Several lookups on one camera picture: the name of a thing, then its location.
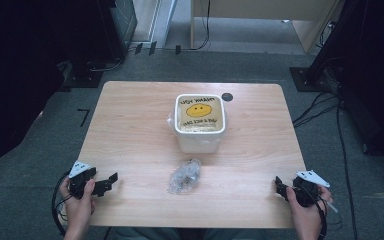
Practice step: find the black stand base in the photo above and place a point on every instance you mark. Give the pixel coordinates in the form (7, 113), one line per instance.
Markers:
(83, 78)
(308, 80)

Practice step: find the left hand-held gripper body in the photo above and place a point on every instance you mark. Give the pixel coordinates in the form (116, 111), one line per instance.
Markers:
(80, 181)

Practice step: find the crumpled clear plastic bag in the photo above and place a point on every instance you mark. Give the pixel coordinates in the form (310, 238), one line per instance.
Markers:
(184, 176)

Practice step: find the person's right hand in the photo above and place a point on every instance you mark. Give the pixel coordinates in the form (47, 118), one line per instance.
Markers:
(305, 216)

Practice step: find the dark glass cabinet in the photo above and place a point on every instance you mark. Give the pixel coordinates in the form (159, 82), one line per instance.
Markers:
(124, 23)

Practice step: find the light wooden desk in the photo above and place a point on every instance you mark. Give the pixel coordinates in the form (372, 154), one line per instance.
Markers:
(266, 10)

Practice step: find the white plastic bin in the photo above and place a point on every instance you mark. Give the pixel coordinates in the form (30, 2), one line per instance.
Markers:
(200, 141)

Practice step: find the black curtain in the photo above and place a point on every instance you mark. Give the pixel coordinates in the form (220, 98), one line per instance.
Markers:
(373, 76)
(16, 83)

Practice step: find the person's left hand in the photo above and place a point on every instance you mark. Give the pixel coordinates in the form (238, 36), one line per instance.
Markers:
(78, 208)

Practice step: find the black round table cap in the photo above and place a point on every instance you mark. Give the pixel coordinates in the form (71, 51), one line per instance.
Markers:
(227, 97)

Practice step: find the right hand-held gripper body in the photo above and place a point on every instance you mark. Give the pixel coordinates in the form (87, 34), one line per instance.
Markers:
(306, 191)

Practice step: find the yellow smiley bin liner bag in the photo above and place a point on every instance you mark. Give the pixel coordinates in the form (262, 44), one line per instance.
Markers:
(198, 113)

